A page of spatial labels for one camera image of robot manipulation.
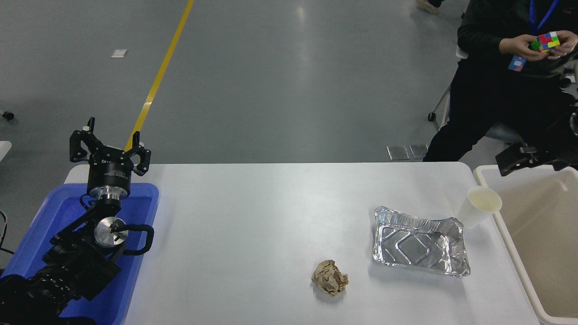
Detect thin black cable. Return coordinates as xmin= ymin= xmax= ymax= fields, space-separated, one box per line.
xmin=0 ymin=211 xmax=14 ymax=256

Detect seated person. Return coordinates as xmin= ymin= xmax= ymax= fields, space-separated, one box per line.
xmin=422 ymin=0 xmax=578 ymax=163

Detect person's shoe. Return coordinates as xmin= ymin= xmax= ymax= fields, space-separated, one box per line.
xmin=415 ymin=0 xmax=442 ymax=14

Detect blue lanyard with badge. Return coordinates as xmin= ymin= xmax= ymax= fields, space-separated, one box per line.
xmin=508 ymin=0 xmax=560 ymax=72

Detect grey office chair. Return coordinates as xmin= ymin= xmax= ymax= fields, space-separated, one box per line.
xmin=428 ymin=45 xmax=578 ymax=146

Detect colourful puzzle cube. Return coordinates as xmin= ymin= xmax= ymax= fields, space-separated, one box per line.
xmin=531 ymin=32 xmax=561 ymax=54

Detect person's left hand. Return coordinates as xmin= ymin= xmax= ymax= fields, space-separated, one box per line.
xmin=547 ymin=30 xmax=578 ymax=60

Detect crumpled tan paper ball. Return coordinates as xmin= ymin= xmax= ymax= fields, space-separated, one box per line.
xmin=311 ymin=260 xmax=349 ymax=297

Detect white paper cup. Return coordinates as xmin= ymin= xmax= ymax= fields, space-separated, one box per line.
xmin=457 ymin=186 xmax=503 ymax=229

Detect blue plastic tray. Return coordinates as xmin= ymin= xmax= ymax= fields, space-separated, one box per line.
xmin=0 ymin=182 xmax=159 ymax=325

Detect silver foil tray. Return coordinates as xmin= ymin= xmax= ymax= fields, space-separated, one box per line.
xmin=372 ymin=206 xmax=471 ymax=278

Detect large pale plastic bin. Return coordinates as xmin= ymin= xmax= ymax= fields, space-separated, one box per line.
xmin=473 ymin=165 xmax=578 ymax=325

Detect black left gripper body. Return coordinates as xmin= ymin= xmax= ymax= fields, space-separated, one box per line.
xmin=86 ymin=145 xmax=135 ymax=193

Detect person's right hand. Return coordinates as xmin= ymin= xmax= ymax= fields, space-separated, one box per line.
xmin=500 ymin=34 xmax=541 ymax=56

